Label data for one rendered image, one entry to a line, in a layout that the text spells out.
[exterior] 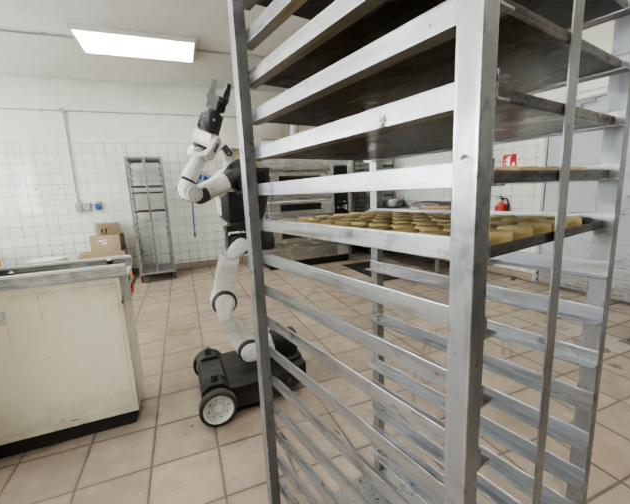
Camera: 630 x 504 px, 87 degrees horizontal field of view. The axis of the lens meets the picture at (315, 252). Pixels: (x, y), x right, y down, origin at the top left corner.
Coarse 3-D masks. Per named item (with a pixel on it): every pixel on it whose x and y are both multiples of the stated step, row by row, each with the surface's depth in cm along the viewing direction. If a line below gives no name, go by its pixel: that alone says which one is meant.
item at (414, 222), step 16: (336, 224) 68; (352, 224) 71; (368, 224) 70; (384, 224) 65; (400, 224) 63; (416, 224) 65; (432, 224) 64; (448, 224) 60; (496, 224) 58; (512, 224) 58; (528, 224) 54; (544, 224) 53; (576, 224) 60; (496, 240) 47; (512, 240) 51
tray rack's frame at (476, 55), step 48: (480, 0) 32; (576, 0) 44; (480, 48) 33; (576, 48) 45; (624, 48) 57; (480, 96) 33; (576, 96) 47; (624, 96) 57; (480, 144) 34; (624, 144) 59; (480, 192) 35; (480, 240) 37; (480, 288) 38; (480, 336) 39; (480, 384) 40
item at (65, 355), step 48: (48, 288) 159; (96, 288) 166; (0, 336) 154; (48, 336) 161; (96, 336) 169; (0, 384) 157; (48, 384) 164; (96, 384) 173; (0, 432) 160; (48, 432) 168; (96, 432) 179
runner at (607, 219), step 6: (372, 210) 112; (378, 210) 109; (384, 210) 107; (390, 210) 105; (396, 210) 103; (402, 210) 101; (408, 210) 99; (414, 210) 97; (420, 210) 96; (426, 210) 94; (432, 210) 92; (438, 210) 91; (444, 210) 89; (450, 210) 88; (516, 216) 74; (546, 216) 69; (552, 216) 68; (576, 216) 65; (582, 216) 64; (588, 216) 64; (594, 216) 63; (600, 216) 62; (606, 216) 61; (612, 216) 61; (582, 222) 64; (588, 222) 64; (606, 222) 61; (612, 222) 61; (600, 228) 61; (606, 228) 61; (612, 228) 61
